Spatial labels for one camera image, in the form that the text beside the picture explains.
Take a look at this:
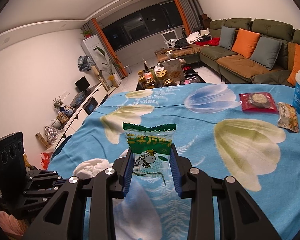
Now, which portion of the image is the potted plant yellow pot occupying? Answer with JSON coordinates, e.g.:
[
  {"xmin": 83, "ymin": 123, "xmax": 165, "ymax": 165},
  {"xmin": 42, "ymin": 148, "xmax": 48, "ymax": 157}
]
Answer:
[{"xmin": 93, "ymin": 46, "xmax": 119, "ymax": 88}]

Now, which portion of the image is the green sectional sofa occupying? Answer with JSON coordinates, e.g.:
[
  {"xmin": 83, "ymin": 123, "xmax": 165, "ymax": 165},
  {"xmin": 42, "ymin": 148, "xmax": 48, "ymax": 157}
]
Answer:
[{"xmin": 180, "ymin": 17, "xmax": 300, "ymax": 88}]

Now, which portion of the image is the white tv cabinet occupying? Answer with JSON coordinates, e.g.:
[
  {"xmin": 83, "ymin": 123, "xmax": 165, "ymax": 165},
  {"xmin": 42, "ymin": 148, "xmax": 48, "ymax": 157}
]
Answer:
[{"xmin": 46, "ymin": 83, "xmax": 115, "ymax": 153}]

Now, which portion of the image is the orange cushion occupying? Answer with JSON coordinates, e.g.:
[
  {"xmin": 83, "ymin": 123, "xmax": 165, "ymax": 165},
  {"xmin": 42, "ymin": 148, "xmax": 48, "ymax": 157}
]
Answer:
[
  {"xmin": 231, "ymin": 29, "xmax": 261, "ymax": 59},
  {"xmin": 287, "ymin": 44, "xmax": 300, "ymax": 86}
]

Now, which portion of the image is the left orange curtain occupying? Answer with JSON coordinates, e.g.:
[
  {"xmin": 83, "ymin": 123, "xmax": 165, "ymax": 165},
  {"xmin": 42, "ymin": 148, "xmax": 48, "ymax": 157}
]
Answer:
[{"xmin": 89, "ymin": 18, "xmax": 128, "ymax": 78}]

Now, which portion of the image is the right orange curtain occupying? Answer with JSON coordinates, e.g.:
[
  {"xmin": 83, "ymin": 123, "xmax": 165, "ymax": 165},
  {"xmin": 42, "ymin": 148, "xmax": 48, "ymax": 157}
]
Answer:
[{"xmin": 174, "ymin": 0, "xmax": 203, "ymax": 35}]

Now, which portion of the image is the white tissue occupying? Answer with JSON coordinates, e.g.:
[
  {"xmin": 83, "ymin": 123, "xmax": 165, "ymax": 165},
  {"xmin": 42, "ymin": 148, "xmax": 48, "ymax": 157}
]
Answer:
[{"xmin": 72, "ymin": 158, "xmax": 113, "ymax": 179}]

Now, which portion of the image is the white office chair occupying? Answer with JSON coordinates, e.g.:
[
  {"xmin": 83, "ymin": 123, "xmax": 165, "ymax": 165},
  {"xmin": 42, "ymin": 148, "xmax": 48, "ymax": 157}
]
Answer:
[{"xmin": 161, "ymin": 30, "xmax": 179, "ymax": 48}]

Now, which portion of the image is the beige snack packet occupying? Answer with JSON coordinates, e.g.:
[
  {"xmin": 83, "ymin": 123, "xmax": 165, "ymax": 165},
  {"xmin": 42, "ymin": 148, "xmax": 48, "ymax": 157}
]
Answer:
[{"xmin": 277, "ymin": 102, "xmax": 300, "ymax": 133}]

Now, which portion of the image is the green cow snack wrapper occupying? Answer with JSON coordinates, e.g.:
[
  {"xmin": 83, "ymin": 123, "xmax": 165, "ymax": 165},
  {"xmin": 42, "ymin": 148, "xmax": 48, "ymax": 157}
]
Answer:
[{"xmin": 122, "ymin": 122, "xmax": 177, "ymax": 185}]

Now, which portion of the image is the blue floral tablecloth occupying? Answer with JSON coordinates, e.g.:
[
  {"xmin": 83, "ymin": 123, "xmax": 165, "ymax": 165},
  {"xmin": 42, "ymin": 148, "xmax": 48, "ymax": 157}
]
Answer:
[{"xmin": 49, "ymin": 83, "xmax": 300, "ymax": 239}]

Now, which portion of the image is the white air conditioner tower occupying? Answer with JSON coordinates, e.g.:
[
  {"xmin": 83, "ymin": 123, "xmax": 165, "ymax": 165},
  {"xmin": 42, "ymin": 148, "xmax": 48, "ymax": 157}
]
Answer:
[{"xmin": 81, "ymin": 35, "xmax": 113, "ymax": 87}]

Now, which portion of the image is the grey cushion near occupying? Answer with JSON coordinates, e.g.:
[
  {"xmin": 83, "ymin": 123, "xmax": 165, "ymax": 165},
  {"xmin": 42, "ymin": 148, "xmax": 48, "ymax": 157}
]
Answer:
[{"xmin": 250, "ymin": 36, "xmax": 282, "ymax": 70}]

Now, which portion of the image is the grey cushion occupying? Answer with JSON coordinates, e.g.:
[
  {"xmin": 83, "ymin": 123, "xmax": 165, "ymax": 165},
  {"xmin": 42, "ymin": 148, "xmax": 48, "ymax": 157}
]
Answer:
[
  {"xmin": 250, "ymin": 36, "xmax": 282, "ymax": 70},
  {"xmin": 219, "ymin": 26, "xmax": 236, "ymax": 50}
]

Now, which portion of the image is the orange cushion near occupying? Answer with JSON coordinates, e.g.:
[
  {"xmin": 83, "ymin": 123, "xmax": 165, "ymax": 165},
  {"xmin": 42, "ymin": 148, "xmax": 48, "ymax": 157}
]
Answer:
[{"xmin": 287, "ymin": 44, "xmax": 300, "ymax": 86}]

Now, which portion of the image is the grey cushion far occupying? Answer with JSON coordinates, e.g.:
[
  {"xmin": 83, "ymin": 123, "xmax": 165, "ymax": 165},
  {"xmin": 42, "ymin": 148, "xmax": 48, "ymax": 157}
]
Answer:
[{"xmin": 219, "ymin": 26, "xmax": 236, "ymax": 50}]

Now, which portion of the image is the black coffee table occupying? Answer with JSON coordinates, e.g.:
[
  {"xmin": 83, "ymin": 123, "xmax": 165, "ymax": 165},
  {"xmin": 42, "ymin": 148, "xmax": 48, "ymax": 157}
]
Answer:
[{"xmin": 135, "ymin": 66, "xmax": 205, "ymax": 91}]

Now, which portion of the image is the orange curtain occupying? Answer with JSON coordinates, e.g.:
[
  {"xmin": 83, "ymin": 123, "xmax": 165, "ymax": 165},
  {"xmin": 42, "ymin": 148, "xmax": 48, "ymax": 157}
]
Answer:
[
  {"xmin": 89, "ymin": 18, "xmax": 128, "ymax": 78},
  {"xmin": 174, "ymin": 0, "xmax": 203, "ymax": 35}
]

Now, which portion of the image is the red snack packet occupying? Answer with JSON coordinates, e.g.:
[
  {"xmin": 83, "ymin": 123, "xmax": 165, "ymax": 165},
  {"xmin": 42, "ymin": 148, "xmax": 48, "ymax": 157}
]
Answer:
[{"xmin": 239, "ymin": 92, "xmax": 278, "ymax": 114}]

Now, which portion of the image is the red plastic bag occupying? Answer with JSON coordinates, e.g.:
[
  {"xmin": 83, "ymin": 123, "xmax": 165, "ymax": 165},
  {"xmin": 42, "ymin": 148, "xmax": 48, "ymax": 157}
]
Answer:
[{"xmin": 40, "ymin": 152, "xmax": 51, "ymax": 170}]

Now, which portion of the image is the orange cushion far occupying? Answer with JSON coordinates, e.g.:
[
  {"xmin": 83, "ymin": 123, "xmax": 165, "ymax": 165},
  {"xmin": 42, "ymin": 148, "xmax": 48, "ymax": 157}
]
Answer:
[{"xmin": 231, "ymin": 29, "xmax": 261, "ymax": 59}]

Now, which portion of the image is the small black monitor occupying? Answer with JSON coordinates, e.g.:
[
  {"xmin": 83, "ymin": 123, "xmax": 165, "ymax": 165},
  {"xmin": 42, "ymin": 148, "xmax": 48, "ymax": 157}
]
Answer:
[{"xmin": 75, "ymin": 76, "xmax": 90, "ymax": 92}]

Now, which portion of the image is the black camera box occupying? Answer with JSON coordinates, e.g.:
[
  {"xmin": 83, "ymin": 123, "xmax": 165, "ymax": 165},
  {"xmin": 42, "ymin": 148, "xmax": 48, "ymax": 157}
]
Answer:
[{"xmin": 0, "ymin": 132, "xmax": 26, "ymax": 199}]

